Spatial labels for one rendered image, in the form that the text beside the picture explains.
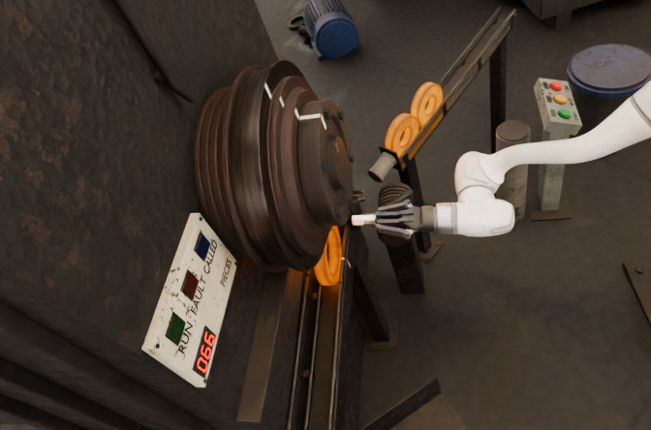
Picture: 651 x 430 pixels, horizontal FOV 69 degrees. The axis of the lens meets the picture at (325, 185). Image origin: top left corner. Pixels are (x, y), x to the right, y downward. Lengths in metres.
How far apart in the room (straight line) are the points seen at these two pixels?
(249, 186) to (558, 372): 1.42
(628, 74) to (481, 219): 1.15
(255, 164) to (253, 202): 0.08
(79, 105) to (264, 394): 0.69
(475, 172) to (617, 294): 0.91
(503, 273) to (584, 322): 0.34
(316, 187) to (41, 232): 0.48
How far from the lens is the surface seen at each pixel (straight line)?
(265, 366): 1.13
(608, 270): 2.18
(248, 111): 0.91
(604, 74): 2.29
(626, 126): 1.21
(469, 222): 1.34
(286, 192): 0.91
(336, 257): 1.41
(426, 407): 1.29
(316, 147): 0.92
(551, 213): 2.29
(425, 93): 1.67
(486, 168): 1.42
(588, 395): 1.96
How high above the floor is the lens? 1.85
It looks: 47 degrees down
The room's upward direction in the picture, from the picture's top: 23 degrees counter-clockwise
